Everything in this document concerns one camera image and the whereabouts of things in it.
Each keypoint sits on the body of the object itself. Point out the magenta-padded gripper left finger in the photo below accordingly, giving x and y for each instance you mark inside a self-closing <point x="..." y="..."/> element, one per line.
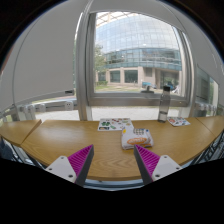
<point x="64" y="168"/>

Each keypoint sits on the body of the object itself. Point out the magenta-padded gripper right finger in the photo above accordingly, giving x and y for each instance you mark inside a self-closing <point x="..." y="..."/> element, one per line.
<point x="163" y="166"/>

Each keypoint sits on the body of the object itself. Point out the small colourful sticker sheet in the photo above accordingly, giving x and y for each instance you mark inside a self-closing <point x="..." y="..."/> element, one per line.
<point x="178" y="121"/>

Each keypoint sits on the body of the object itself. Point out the clear grey water bottle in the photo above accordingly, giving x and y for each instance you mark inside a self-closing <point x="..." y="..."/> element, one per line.
<point x="164" y="106"/>

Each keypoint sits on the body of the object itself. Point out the large colourful sticker sheet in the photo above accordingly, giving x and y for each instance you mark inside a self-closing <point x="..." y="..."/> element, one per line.
<point x="113" y="124"/>

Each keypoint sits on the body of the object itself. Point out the green tree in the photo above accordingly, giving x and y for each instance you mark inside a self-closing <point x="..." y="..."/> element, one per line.
<point x="99" y="61"/>

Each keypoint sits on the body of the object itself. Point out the white roller blind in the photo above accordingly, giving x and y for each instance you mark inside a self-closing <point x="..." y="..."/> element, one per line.
<point x="46" y="56"/>

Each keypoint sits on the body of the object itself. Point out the glass office building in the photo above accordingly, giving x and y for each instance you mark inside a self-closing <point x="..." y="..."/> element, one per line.
<point x="140" y="46"/>

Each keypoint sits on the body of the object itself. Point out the white wall socket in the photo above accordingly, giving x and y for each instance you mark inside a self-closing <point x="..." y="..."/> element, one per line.
<point x="68" y="105"/>
<point x="33" y="110"/>

